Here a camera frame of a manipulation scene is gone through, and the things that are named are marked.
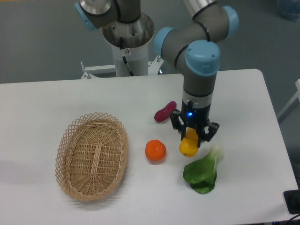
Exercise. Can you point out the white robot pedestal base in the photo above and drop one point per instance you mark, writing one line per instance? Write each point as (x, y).
(127, 62)

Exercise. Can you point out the white frame at right edge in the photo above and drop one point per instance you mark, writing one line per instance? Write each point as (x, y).
(291, 104)

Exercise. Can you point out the blue object top right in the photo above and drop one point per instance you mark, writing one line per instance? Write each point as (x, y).
(290, 9)

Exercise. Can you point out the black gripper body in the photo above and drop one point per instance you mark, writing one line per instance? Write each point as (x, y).
(194, 117)

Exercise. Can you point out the purple sweet potato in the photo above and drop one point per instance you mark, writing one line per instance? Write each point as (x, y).
(164, 113)

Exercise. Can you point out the woven wicker basket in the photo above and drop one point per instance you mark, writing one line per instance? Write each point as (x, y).
(92, 157)

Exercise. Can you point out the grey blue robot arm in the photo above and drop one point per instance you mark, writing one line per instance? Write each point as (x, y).
(193, 52)

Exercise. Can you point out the black device at table edge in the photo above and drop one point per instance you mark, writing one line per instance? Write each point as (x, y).
(292, 200)

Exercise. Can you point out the orange tangerine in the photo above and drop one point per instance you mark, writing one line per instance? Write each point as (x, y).
(155, 150)

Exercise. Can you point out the green bok choy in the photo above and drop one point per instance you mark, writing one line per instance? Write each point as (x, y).
(202, 174)

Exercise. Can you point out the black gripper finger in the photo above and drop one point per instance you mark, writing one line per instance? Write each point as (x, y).
(176, 123)
(206, 132)

